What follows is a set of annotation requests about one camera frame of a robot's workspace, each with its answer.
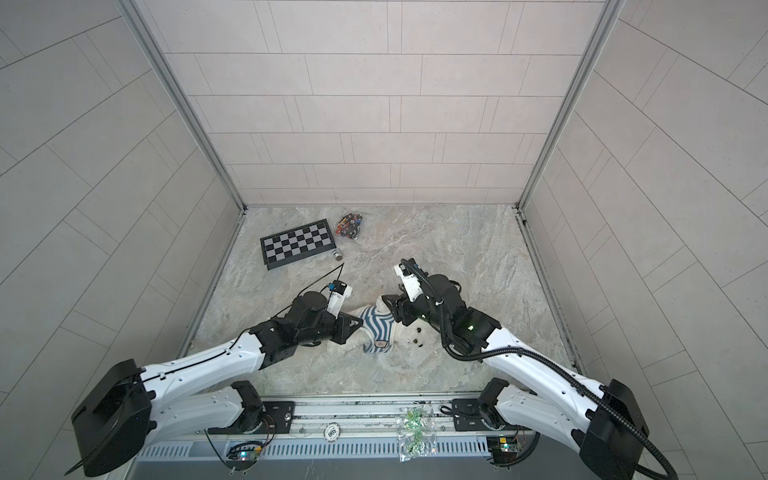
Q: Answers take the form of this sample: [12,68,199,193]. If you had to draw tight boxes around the white teddy bear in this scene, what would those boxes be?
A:
[345,296,445,361]

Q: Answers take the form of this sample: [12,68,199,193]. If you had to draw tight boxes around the blue white striped shirt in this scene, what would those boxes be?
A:
[360,305,395,354]

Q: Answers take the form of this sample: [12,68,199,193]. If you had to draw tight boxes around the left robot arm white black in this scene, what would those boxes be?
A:
[71,292,364,477]

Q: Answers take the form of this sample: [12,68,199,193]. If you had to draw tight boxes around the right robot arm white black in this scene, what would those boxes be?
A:
[382,265,649,479]

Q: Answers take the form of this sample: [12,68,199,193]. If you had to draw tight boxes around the black white chessboard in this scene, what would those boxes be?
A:
[260,219,336,270]

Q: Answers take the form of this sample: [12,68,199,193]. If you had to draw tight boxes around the bag of colourful small pieces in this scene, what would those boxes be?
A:
[335,213,363,240]

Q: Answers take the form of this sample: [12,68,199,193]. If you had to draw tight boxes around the clear bag green parts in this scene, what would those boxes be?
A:
[397,404,437,462]

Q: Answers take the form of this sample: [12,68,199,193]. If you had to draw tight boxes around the right green circuit board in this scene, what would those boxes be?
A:
[486,437,520,467]

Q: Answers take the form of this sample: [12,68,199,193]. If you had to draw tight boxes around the green circuit board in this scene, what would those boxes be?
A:
[486,437,520,467]
[226,441,265,471]

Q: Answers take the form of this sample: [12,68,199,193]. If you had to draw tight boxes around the left green circuit board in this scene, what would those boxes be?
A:
[226,441,265,471]

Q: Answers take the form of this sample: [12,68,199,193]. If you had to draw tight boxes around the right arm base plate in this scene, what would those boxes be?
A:
[440,398,526,432]

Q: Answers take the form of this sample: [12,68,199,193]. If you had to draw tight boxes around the aluminium front rail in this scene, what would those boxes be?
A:
[117,391,622,443]

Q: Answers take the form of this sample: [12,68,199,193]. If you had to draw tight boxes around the black corrugated cable hose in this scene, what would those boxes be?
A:
[400,257,679,480]

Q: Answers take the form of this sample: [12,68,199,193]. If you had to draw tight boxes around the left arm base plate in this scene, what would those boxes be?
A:
[207,401,295,435]

